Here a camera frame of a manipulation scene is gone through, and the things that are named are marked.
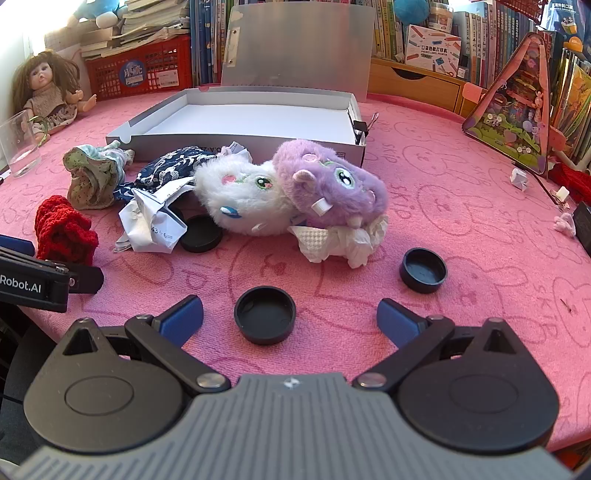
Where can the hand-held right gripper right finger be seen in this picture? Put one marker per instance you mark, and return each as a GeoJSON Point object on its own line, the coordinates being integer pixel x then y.
{"type": "Point", "coordinates": [397, 318]}

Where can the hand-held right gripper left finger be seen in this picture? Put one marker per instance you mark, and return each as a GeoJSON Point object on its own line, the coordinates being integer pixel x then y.
{"type": "Point", "coordinates": [180, 318]}

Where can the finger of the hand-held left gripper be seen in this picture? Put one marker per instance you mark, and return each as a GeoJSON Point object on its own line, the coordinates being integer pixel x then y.
{"type": "Point", "coordinates": [16, 244]}
{"type": "Point", "coordinates": [85, 279]}

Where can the red knitted piece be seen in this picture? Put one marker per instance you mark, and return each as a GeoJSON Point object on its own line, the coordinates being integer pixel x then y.
{"type": "Point", "coordinates": [64, 230]}

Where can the black round cap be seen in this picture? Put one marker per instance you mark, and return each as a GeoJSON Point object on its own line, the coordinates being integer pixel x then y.
{"type": "Point", "coordinates": [203, 235]}
{"type": "Point", "coordinates": [264, 318]}
{"type": "Point", "coordinates": [422, 272]}

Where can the large white paper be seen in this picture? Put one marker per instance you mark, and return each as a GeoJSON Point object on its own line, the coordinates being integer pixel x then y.
{"type": "Point", "coordinates": [147, 226]}

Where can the green floral cloth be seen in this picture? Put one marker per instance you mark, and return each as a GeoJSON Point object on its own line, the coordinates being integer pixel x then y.
{"type": "Point", "coordinates": [92, 175]}

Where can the navy floral cloth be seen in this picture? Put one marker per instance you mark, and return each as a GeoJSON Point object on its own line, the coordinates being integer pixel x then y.
{"type": "Point", "coordinates": [171, 168]}

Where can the purple plush toy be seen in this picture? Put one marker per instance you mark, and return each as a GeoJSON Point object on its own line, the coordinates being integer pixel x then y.
{"type": "Point", "coordinates": [332, 184]}

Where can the small white paper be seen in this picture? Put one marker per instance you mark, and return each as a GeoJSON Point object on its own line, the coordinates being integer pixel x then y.
{"type": "Point", "coordinates": [235, 150]}

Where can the white cardboard box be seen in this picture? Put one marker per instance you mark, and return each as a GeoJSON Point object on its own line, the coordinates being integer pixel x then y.
{"type": "Point", "coordinates": [254, 115]}

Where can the clear glass cup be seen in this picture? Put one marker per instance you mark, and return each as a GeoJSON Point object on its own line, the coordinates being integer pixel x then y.
{"type": "Point", "coordinates": [21, 152]}

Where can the crumpled white tissue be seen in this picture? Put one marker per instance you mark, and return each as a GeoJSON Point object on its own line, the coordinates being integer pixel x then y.
{"type": "Point", "coordinates": [332, 244]}

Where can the pink rabbit-print table mat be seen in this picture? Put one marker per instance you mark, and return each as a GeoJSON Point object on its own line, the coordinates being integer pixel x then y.
{"type": "Point", "coordinates": [485, 240]}

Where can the brown-haired baby doll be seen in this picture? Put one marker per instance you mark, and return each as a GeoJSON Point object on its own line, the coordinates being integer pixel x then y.
{"type": "Point", "coordinates": [46, 92]}

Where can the tiny white paper origami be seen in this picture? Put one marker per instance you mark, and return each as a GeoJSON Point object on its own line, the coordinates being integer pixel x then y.
{"type": "Point", "coordinates": [519, 179]}
{"type": "Point", "coordinates": [562, 194]}

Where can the black binder clip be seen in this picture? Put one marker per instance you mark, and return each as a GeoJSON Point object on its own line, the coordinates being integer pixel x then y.
{"type": "Point", "coordinates": [364, 127]}

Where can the black box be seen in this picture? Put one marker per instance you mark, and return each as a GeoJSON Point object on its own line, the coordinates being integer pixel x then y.
{"type": "Point", "coordinates": [582, 230]}

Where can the red plastic crate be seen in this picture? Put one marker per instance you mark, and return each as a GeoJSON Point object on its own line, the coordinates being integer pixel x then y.
{"type": "Point", "coordinates": [138, 69]}

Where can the red yarn bundle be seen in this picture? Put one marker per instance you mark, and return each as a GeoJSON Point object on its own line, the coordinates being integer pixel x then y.
{"type": "Point", "coordinates": [572, 182]}

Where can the pink triangular toy house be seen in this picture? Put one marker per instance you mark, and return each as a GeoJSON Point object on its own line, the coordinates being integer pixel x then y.
{"type": "Point", "coordinates": [512, 120]}

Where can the wooden drawer shelf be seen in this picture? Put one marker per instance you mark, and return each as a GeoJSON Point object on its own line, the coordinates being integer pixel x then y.
{"type": "Point", "coordinates": [415, 83]}

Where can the blue and white plush toy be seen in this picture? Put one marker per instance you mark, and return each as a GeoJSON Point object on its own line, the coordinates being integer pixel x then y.
{"type": "Point", "coordinates": [99, 11]}

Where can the stack of worn books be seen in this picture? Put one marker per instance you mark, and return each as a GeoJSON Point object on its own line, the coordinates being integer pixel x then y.
{"type": "Point", "coordinates": [147, 23]}

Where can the row of thin workbooks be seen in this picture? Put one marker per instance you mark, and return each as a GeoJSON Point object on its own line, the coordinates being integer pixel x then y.
{"type": "Point", "coordinates": [207, 41]}

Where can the white box with colourful print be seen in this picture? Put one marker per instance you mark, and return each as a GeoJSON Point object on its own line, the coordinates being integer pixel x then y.
{"type": "Point", "coordinates": [431, 50]}

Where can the leaning picture books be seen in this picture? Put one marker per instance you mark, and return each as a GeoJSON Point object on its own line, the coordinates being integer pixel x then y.
{"type": "Point", "coordinates": [575, 101]}

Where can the translucent plastic board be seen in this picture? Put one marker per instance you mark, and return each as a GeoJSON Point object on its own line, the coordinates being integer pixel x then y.
{"type": "Point", "coordinates": [300, 50]}

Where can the row of colourful books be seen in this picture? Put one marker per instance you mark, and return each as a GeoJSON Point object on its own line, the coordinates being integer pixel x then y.
{"type": "Point", "coordinates": [489, 41]}

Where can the big blue plush toy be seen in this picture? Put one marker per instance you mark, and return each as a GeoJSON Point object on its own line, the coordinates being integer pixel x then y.
{"type": "Point", "coordinates": [411, 9]}

